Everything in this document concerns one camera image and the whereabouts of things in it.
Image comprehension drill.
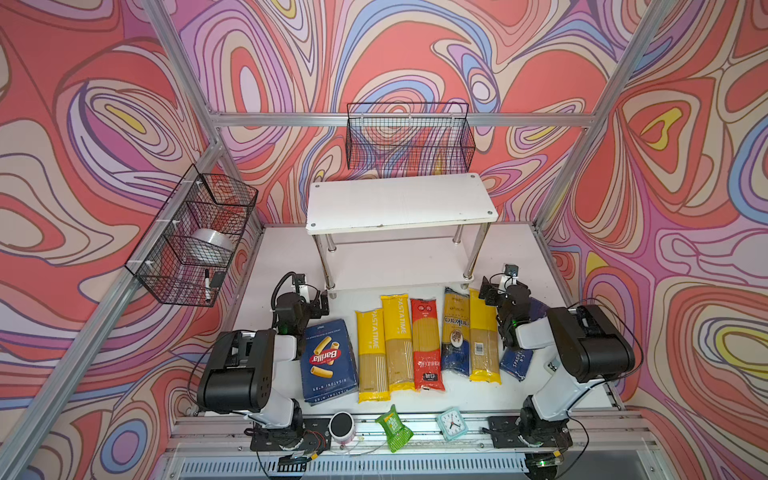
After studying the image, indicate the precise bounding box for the dark blue yellow spaghetti bag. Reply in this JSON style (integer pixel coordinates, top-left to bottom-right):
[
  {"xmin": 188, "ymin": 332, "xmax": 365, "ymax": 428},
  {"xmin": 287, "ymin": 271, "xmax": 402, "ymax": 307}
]
[{"xmin": 441, "ymin": 287, "xmax": 470, "ymax": 377}]

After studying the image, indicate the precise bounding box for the yellow barcode spaghetti bag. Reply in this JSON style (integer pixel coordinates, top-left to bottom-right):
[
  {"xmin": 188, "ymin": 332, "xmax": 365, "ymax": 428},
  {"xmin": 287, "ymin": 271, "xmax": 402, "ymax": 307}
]
[{"xmin": 469, "ymin": 289, "xmax": 502, "ymax": 384}]

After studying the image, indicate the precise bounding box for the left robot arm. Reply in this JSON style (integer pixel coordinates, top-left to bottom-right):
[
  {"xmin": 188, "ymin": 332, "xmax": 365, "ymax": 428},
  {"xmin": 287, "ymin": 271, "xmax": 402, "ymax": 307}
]
[{"xmin": 195, "ymin": 271, "xmax": 329, "ymax": 435}]

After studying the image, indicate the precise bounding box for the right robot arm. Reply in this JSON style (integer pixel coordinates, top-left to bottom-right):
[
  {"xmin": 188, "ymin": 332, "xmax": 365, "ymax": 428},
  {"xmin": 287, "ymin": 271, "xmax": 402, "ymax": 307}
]
[{"xmin": 478, "ymin": 265, "xmax": 638, "ymax": 447}]

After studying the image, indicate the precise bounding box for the white two-tier shelf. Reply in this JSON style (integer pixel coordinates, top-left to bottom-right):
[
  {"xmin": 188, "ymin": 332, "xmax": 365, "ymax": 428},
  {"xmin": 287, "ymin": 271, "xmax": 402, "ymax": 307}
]
[{"xmin": 306, "ymin": 173, "xmax": 499, "ymax": 292}]

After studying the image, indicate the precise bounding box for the blue Barilla spaghetti box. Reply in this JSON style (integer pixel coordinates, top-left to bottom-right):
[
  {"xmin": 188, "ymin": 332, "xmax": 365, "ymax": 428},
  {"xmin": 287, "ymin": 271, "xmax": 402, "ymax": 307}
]
[{"xmin": 500, "ymin": 297, "xmax": 548, "ymax": 382}]

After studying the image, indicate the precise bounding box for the blue Barilla rigatoni box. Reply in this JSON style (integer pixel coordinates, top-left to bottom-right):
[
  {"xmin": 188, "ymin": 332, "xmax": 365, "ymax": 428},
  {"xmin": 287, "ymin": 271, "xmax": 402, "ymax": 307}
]
[{"xmin": 300, "ymin": 319, "xmax": 359, "ymax": 405}]

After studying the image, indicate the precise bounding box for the black marker pen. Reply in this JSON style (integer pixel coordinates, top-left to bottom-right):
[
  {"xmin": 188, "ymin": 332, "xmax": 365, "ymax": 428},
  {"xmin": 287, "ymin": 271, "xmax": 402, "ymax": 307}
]
[{"xmin": 204, "ymin": 268, "xmax": 212, "ymax": 303}]

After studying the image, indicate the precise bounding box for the red spaghetti bag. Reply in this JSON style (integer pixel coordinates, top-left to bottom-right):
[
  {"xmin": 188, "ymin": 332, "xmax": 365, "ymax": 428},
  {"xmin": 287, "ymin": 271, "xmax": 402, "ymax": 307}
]
[{"xmin": 410, "ymin": 298, "xmax": 445, "ymax": 391}]

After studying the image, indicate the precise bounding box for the long yellow Pastatime bag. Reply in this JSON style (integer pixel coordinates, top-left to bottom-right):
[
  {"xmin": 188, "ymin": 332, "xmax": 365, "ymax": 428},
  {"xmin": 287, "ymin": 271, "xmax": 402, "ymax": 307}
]
[{"xmin": 380, "ymin": 294, "xmax": 415, "ymax": 392}]

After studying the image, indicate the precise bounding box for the silver tape roll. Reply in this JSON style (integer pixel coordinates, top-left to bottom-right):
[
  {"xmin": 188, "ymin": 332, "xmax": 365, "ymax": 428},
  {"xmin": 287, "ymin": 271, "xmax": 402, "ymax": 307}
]
[{"xmin": 187, "ymin": 228, "xmax": 235, "ymax": 266}]

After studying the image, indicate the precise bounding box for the short yellow Pastatime bag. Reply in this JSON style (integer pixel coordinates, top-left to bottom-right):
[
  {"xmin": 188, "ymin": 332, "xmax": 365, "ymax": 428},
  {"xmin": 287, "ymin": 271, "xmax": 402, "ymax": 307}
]
[{"xmin": 356, "ymin": 308, "xmax": 390, "ymax": 403}]

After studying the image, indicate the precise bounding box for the teal alarm clock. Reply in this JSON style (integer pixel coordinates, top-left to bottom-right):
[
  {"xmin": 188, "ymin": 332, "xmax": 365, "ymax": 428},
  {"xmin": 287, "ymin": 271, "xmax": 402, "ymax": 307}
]
[{"xmin": 436, "ymin": 407, "xmax": 468, "ymax": 442}]

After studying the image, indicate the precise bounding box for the green snack pouch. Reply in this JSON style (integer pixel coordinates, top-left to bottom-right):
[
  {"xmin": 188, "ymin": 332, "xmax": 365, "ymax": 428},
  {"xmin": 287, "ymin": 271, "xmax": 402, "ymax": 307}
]
[{"xmin": 376, "ymin": 405, "xmax": 414, "ymax": 453}]

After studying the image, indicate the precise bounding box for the black wire basket left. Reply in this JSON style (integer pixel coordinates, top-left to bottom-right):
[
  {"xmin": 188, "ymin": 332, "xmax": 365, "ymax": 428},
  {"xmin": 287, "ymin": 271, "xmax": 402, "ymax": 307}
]
[{"xmin": 125, "ymin": 166, "xmax": 258, "ymax": 307}]

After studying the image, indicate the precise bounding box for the black wire basket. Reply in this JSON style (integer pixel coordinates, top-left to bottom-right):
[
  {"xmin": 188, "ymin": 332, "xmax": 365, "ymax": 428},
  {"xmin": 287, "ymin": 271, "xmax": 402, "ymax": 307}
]
[
  {"xmin": 125, "ymin": 166, "xmax": 258, "ymax": 307},
  {"xmin": 345, "ymin": 100, "xmax": 476, "ymax": 178}
]

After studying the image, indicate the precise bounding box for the black wire basket back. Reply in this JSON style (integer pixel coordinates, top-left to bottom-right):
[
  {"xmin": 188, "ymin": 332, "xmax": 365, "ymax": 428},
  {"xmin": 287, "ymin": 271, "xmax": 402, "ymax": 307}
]
[{"xmin": 345, "ymin": 100, "xmax": 476, "ymax": 178}]

